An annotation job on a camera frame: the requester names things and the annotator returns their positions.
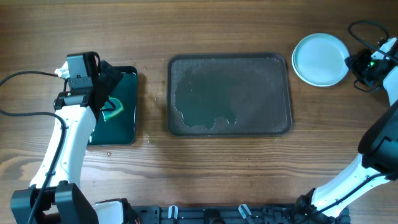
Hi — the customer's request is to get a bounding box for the green yellow sponge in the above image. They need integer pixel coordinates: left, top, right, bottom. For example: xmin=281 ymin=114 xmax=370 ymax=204
xmin=101 ymin=97 xmax=124 ymax=121

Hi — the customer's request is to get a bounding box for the white plate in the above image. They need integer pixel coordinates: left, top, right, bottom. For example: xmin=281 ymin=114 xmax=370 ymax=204
xmin=292 ymin=33 xmax=349 ymax=87
xmin=292 ymin=52 xmax=348 ymax=87

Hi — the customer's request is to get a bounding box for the white plate top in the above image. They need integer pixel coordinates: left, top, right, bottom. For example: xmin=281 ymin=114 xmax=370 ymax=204
xmin=292 ymin=52 xmax=348 ymax=87

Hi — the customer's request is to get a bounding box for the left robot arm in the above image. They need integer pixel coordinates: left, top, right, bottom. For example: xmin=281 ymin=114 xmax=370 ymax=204
xmin=10 ymin=52 xmax=123 ymax=223

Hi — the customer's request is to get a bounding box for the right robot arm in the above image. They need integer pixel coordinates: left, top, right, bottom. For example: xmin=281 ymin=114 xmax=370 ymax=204
xmin=291 ymin=37 xmax=397 ymax=223

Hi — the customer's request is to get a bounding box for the black serving tray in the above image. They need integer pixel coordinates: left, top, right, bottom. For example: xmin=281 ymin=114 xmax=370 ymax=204
xmin=166 ymin=52 xmax=293 ymax=138

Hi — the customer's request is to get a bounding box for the black water basin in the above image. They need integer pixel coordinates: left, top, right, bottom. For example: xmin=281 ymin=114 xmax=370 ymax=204
xmin=88 ymin=66 xmax=137 ymax=146

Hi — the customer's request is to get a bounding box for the black mounting rail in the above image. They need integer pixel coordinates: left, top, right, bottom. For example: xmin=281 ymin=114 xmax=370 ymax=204
xmin=93 ymin=198 xmax=351 ymax=224

